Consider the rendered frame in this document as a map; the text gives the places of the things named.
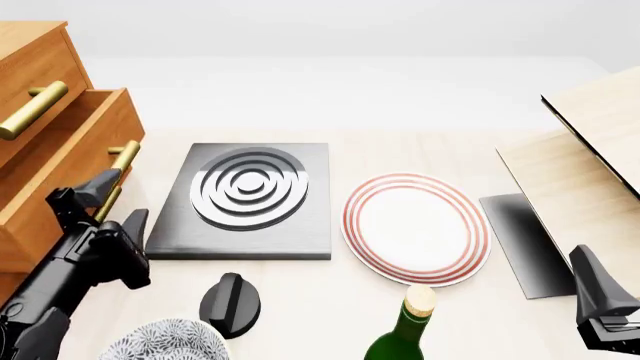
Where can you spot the white plate with red rings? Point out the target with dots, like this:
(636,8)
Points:
(415,228)

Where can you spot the wooden cabinet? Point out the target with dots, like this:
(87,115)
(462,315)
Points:
(30,35)

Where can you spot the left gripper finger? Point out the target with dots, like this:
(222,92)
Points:
(136,227)
(97,185)

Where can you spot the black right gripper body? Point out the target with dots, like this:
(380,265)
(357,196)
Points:
(612,335)

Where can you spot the pale wood and black appliance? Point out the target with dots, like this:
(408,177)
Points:
(565,176)

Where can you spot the flat black stove plate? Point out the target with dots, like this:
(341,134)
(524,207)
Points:
(240,236)

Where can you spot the deep wooden drawer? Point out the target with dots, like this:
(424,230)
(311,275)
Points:
(75,150)

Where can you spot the low wooden drawer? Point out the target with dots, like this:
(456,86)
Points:
(25,243)

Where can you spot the green bottle with cork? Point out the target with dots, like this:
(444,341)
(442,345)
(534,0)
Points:
(405,333)

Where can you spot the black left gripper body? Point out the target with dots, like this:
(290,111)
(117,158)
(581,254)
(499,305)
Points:
(117,255)

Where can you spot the round black stove knob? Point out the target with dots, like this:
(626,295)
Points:
(230,303)

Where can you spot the plain wooden drawer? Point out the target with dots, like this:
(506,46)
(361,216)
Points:
(47,67)

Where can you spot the patterned grey white bowl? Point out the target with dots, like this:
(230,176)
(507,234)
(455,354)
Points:
(165,341)

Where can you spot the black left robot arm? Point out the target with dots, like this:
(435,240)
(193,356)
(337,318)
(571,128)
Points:
(35,296)

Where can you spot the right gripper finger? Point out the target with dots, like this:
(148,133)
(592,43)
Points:
(597,285)

